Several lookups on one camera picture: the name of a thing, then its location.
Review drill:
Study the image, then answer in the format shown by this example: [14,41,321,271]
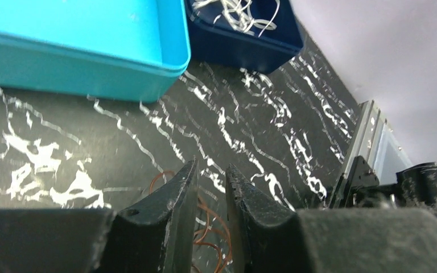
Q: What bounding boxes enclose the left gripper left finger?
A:
[0,159,198,272]

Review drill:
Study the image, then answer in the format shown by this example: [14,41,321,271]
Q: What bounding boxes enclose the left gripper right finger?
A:
[226,165,437,272]

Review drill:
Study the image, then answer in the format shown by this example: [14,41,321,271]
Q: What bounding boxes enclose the dark thin cables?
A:
[149,170,233,273]

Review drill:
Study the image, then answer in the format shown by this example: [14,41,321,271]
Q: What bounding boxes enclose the white cable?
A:
[192,0,282,38]

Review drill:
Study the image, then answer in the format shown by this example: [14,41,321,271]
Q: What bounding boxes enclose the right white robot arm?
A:
[351,162,437,217]

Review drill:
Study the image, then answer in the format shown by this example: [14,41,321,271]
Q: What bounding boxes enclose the teal square tray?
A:
[0,1,191,102]

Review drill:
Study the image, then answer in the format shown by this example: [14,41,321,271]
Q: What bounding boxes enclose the navy square tray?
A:
[185,1,304,74]

